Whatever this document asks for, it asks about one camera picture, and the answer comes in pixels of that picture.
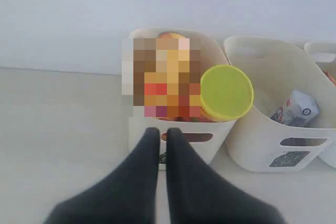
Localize cream bin triangle mark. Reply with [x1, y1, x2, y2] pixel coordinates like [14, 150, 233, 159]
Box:
[128, 28, 236, 170]

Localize pink chips can green lid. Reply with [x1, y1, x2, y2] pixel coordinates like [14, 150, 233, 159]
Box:
[196, 65, 254, 122]

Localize cream bin square mark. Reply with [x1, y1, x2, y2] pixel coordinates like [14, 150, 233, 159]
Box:
[223, 36, 335, 172]

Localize white blue milk carton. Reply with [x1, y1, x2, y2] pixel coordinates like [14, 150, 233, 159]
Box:
[270, 90, 319, 127]

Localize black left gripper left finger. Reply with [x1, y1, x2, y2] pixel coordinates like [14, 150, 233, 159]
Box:
[45, 127, 160, 223]

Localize cream bin circle mark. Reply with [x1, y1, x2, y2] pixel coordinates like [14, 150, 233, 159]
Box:
[304, 42, 335, 168]

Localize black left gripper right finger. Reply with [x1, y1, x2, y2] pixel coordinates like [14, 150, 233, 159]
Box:
[165, 127, 287, 224]

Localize orange noodle packet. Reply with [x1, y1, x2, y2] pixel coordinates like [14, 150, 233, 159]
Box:
[323, 71, 336, 86]

